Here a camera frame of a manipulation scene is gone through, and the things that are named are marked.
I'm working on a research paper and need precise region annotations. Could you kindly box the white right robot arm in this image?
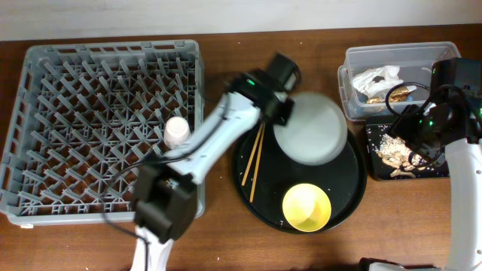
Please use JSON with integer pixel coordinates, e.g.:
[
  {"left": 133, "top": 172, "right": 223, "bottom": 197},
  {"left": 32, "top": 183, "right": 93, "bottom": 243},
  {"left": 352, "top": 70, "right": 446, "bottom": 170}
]
[{"left": 387, "top": 57, "right": 481, "bottom": 270}]

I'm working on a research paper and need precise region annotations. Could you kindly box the black rectangular tray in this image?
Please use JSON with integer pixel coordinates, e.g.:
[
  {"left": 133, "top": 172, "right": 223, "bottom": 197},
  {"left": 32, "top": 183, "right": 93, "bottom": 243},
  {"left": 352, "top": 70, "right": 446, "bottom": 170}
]
[{"left": 365, "top": 115, "right": 449, "bottom": 181}]

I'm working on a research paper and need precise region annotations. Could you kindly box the wooden chopstick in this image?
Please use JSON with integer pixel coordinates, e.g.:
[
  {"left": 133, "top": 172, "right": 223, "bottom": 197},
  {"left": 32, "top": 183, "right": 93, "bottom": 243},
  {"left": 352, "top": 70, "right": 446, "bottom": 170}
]
[
  {"left": 241, "top": 123, "right": 264, "bottom": 186},
  {"left": 249, "top": 123, "right": 265, "bottom": 203}
]

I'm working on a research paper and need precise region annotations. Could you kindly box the grey dishwasher rack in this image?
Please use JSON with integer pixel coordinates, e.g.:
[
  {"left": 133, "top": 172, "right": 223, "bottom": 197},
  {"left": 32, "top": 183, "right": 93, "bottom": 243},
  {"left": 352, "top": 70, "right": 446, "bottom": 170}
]
[{"left": 1, "top": 40, "right": 204, "bottom": 227}]

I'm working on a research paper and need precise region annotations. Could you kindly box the white plate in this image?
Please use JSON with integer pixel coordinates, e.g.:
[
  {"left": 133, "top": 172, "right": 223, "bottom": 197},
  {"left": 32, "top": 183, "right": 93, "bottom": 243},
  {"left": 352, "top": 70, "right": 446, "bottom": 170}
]
[{"left": 273, "top": 93, "right": 348, "bottom": 166}]

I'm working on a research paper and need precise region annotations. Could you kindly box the yellow bowl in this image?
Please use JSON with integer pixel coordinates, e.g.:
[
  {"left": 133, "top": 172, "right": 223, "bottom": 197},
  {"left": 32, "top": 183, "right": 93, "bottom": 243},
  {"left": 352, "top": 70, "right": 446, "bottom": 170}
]
[{"left": 282, "top": 184, "right": 332, "bottom": 233}]

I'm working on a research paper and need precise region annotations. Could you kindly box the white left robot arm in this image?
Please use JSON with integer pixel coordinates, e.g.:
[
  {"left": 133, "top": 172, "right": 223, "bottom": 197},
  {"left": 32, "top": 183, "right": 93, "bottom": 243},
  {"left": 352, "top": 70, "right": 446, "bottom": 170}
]
[{"left": 130, "top": 53, "right": 301, "bottom": 270}]

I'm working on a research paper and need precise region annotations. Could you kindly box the round black tray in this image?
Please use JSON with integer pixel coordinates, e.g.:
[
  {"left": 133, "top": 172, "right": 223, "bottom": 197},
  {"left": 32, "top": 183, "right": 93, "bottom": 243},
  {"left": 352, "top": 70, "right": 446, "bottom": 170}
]
[{"left": 232, "top": 126, "right": 368, "bottom": 234}]

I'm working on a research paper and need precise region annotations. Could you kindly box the white cup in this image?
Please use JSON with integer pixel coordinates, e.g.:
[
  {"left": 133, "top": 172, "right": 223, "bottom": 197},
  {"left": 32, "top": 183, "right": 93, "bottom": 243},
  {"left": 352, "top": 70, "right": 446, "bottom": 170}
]
[{"left": 163, "top": 117, "right": 191, "bottom": 149}]

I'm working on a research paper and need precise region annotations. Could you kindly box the clear plastic bin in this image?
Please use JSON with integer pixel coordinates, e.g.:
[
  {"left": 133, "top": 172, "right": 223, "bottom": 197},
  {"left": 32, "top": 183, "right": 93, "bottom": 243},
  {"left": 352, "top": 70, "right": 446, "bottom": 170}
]
[{"left": 337, "top": 41, "right": 460, "bottom": 121}]

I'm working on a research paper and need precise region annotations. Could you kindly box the pile of rice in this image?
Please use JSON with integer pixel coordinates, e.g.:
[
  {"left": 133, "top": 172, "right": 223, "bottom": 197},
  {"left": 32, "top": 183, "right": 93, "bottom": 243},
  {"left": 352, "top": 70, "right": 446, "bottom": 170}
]
[{"left": 368, "top": 124, "right": 411, "bottom": 158}]

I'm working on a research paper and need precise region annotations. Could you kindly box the gold snack wrapper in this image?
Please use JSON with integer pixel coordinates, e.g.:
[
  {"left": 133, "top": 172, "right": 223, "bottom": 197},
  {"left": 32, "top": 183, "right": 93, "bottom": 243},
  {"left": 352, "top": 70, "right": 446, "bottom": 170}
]
[{"left": 366, "top": 86, "right": 416, "bottom": 104}]

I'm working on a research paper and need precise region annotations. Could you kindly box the white paper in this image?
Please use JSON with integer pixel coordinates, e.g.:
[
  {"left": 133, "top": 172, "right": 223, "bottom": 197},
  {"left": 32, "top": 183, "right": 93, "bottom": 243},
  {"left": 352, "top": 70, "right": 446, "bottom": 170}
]
[{"left": 352, "top": 65, "right": 404, "bottom": 99}]

